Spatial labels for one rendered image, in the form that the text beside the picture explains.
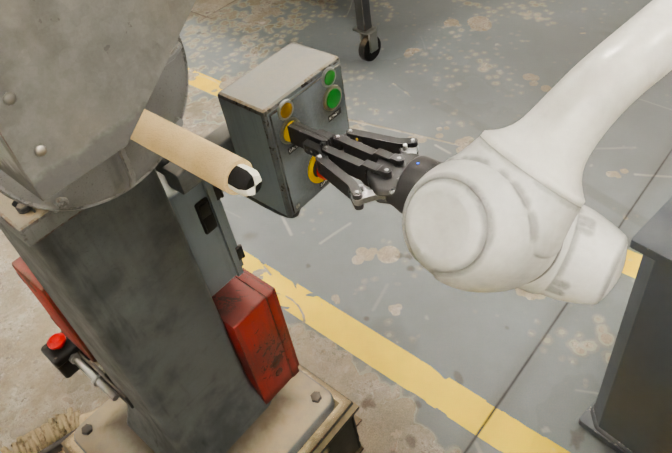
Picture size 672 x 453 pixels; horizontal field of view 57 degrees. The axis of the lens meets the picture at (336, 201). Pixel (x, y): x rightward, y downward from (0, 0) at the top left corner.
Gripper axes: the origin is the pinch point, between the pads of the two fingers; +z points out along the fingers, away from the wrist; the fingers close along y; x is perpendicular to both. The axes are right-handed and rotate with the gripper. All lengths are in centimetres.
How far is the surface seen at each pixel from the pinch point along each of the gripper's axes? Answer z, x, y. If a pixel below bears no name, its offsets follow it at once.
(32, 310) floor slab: 127, -107, -28
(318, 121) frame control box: 4.0, -2.1, 5.6
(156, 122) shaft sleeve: -5.4, 19.5, -22.5
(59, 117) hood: -23, 35, -35
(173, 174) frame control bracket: 15.0, -3.2, -13.4
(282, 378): 19, -72, -6
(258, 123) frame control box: 5.9, 2.8, -3.5
